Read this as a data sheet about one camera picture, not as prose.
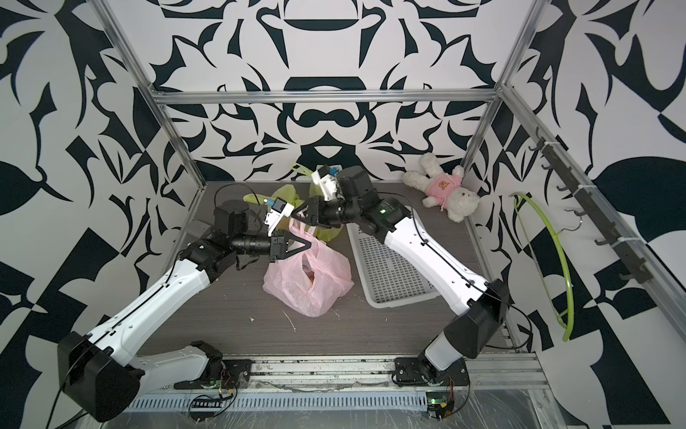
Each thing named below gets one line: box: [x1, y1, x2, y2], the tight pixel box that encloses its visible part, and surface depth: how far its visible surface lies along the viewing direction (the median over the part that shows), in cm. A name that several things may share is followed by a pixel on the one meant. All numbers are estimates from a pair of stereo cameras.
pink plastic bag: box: [262, 217, 355, 318], surface depth 69 cm
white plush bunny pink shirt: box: [401, 152, 481, 223], surface depth 111 cm
